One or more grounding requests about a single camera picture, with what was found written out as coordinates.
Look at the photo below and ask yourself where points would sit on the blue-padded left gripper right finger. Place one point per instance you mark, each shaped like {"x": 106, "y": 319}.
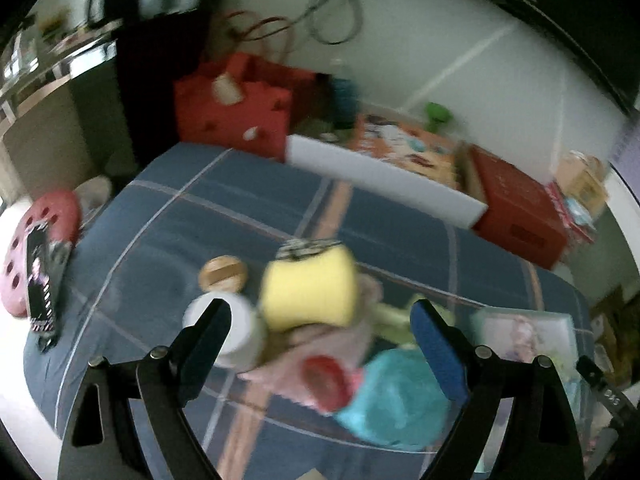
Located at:
{"x": 541, "y": 439}

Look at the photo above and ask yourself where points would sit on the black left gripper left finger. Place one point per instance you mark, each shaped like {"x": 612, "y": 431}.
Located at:
{"x": 101, "y": 439}

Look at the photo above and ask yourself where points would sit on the pink fluffy headband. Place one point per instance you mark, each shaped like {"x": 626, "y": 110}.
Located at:
{"x": 279, "y": 372}

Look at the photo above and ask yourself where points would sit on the yellow sponge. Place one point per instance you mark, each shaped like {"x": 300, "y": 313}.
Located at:
{"x": 320, "y": 289}

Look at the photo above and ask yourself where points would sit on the leopard print scrunchie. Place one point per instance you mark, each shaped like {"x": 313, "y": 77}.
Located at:
{"x": 297, "y": 249}

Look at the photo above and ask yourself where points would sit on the white round cushion puff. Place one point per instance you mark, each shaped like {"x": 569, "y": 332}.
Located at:
{"x": 247, "y": 335}

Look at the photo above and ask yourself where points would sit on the white open storage box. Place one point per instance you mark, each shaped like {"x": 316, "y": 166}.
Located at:
{"x": 520, "y": 336}

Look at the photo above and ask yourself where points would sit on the tan round powder puff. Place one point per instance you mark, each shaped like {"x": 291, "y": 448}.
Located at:
{"x": 225, "y": 273}

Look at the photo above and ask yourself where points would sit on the teal plastic case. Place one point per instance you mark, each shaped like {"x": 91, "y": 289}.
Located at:
{"x": 398, "y": 404}

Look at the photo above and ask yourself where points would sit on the blue plaid bed cover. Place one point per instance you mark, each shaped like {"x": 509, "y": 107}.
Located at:
{"x": 136, "y": 270}

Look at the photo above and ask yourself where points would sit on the red round lid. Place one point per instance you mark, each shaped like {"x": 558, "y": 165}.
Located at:
{"x": 326, "y": 382}

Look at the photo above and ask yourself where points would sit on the black patterned cloth strip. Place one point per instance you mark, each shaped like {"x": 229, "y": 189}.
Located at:
{"x": 42, "y": 284}

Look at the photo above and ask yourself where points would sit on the pink perforated stool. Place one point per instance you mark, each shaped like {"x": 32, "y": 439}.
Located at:
{"x": 53, "y": 219}

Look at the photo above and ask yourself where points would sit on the red cardboard box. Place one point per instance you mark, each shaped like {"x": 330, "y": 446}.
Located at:
{"x": 520, "y": 215}

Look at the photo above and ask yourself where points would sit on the red patterned gift bag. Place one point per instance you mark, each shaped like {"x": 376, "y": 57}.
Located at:
{"x": 576, "y": 219}

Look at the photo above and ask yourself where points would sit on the beige gift bag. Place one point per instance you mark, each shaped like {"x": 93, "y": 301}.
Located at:
{"x": 581, "y": 177}

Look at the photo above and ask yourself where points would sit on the red felt handbag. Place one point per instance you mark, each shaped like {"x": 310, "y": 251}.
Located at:
{"x": 246, "y": 102}

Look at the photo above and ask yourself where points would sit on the orange toy box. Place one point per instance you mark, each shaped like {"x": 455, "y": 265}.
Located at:
{"x": 406, "y": 147}

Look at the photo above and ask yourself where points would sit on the blue water bottle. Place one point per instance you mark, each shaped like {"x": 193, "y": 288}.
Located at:
{"x": 345, "y": 91}

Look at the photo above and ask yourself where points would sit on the green dumbbell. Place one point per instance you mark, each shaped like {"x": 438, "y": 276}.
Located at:
{"x": 437, "y": 116}

